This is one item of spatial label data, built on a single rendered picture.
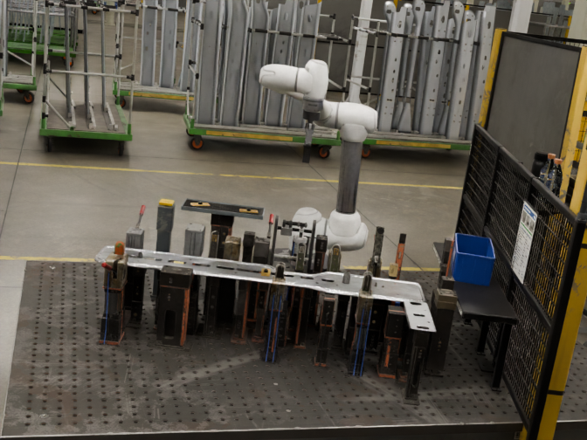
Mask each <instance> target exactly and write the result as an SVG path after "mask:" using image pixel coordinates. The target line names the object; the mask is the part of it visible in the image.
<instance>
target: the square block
mask: <svg viewBox="0 0 587 440"><path fill-rule="evenodd" d="M457 300H458V296H457V294H456V292H455V291H454V290H447V289H440V288H437V291H436V294H435V299H434V302H435V304H434V308H433V314H432V319H433V322H434V325H435V327H436V330H437V332H436V333H435V332H429V339H428V344H427V348H426V352H425V361H424V365H423V366H422V369H423V371H424V375H428V376H435V377H442V378H443V377H444V374H443V371H444V366H445V358H446V352H447V348H448V343H449V339H450V334H451V329H452V321H453V315H454V311H455V310H456V306H457Z"/></svg>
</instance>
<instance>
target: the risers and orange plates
mask: <svg viewBox="0 0 587 440"><path fill-rule="evenodd" d="M197 299H198V291H194V290H190V302H189V311H188V321H187V331H186V334H188V335H193V334H194V332H195V329H196V326H197V305H198V300H197ZM287 308H288V310H287ZM289 314H290V306H288V300H283V310H282V312H281V313H280V325H279V331H280V332H279V341H278V347H286V342H287V329H288V322H289Z"/></svg>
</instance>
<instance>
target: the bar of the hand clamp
mask: <svg viewBox="0 0 587 440"><path fill-rule="evenodd" d="M384 229H385V228H384V226H376V234H375V240H374V246H373V252H372V262H371V265H373V263H374V256H378V263H377V266H380V260H381V253H382V247H383V235H384Z"/></svg>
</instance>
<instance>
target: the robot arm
mask: <svg viewBox="0 0 587 440"><path fill-rule="evenodd" d="M259 83H260V84H261V85H262V86H263V87H265V88H267V89H271V90H272V91H275V92H277V93H280V94H286V95H289V96H291V97H293V98H295V99H297V100H299V101H301V102H302V103H303V107H302V108H303V109H304V110H303V115H302V118H303V119H304V120H307V123H306V138H305V142H304V145H303V147H304V149H303V158H302V162H305V163H309V160H310V153H311V141H313V139H312V134H313V133H314V123H315V124H316V125H317V126H319V127H328V128H333V129H339V130H340V136H341V138H342V153H341V162H340V172H339V182H338V190H337V200H336V209H335V210H334V211H332V213H331V214H330V218H329V219H326V218H324V217H321V213H320V212H319V211H318V210H316V209H314V208H309V207H306V208H301V209H299V210H298V211H297V212H296V214H295V215H294V217H293V222H300V223H307V228H305V227H304V228H303V229H305V230H312V226H313V221H314V220H316V229H315V235H314V237H316V235H317V234H320V235H325V236H328V246H327V249H328V250H329V249H332V247H333V245H335V244H338V245H340V247H341V251H357V250H360V249H362V248H363V247H364V246H365V245H366V241H367V237H368V232H369V231H368V228H367V226H366V225H365V223H361V219H360V215H359V214H358V212H357V211H356V198H357V190H358V182H359V173H360V167H361V158H362V150H363V141H365V139H366V137H367V135H368V133H372V132H374V131H375V130H376V128H377V112H376V111H375V110H374V109H373V108H371V107H368V106H365V105H362V104H356V103H348V102H344V103H341V102H328V101H325V100H324V97H325V94H326V92H327V89H328V66H327V64H326V63H325V62H324V61H321V60H317V59H311V60H309V61H308V62H307V64H306V68H296V67H292V66H289V65H265V66H264V67H262V68H261V70H260V75H259ZM299 235H300V233H299V232H297V231H292V236H289V249H288V251H283V252H282V253H279V254H280V255H287V256H291V253H292V246H293V239H294V236H299Z"/></svg>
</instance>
